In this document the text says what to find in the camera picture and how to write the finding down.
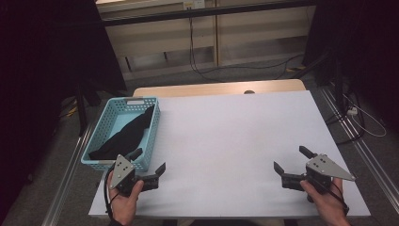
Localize thin white cable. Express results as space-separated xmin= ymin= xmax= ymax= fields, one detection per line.
xmin=343 ymin=93 xmax=388 ymax=138

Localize black floor cables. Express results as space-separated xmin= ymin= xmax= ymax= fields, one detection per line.
xmin=324 ymin=84 xmax=367 ymax=145

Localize wooden table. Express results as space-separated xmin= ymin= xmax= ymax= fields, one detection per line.
xmin=133 ymin=78 xmax=307 ymax=98

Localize black garment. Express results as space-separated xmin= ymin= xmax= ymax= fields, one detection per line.
xmin=88 ymin=105 xmax=155 ymax=161

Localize person's right hand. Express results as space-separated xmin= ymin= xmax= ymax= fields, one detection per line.
xmin=299 ymin=177 xmax=351 ymax=226

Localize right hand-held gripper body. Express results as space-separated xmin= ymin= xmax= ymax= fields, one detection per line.
xmin=281 ymin=153 xmax=357 ymax=193

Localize light blue plastic basket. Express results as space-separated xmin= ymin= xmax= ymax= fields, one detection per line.
xmin=80 ymin=96 xmax=162 ymax=173

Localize left hand-held gripper black cable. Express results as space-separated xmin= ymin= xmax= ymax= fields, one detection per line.
xmin=104 ymin=165 xmax=117 ymax=218

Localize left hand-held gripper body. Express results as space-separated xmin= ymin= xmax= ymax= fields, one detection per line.
xmin=109 ymin=153 xmax=159 ymax=197

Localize hand-held gripper black cable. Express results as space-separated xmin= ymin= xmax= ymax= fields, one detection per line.
xmin=104 ymin=165 xmax=117 ymax=218
xmin=326 ymin=181 xmax=350 ymax=217

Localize large black curtain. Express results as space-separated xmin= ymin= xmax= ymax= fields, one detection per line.
xmin=0 ymin=0 xmax=128 ymax=218

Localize black curtain with stand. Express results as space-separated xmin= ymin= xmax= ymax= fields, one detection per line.
xmin=295 ymin=0 xmax=399 ymax=133

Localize right hand-held gripper black cable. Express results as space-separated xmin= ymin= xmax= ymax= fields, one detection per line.
xmin=326 ymin=181 xmax=350 ymax=217

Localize beige shelf cabinet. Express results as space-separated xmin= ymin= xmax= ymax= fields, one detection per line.
xmin=95 ymin=0 xmax=316 ymax=81

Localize person's left hand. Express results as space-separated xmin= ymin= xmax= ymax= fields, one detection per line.
xmin=107 ymin=179 xmax=145 ymax=226

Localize black horizontal bar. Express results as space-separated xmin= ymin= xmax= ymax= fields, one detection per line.
xmin=102 ymin=0 xmax=318 ymax=27

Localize metal floor rail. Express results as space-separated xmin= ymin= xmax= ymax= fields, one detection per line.
xmin=41 ymin=123 xmax=95 ymax=226
xmin=319 ymin=86 xmax=399 ymax=215

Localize white wall socket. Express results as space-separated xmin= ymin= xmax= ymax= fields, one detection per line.
xmin=183 ymin=0 xmax=206 ymax=10

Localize long black hanging cable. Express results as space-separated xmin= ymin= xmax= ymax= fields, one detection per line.
xmin=187 ymin=17 xmax=305 ymax=83

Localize black stand leg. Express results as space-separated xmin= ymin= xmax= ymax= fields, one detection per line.
xmin=74 ymin=84 xmax=104 ymax=137

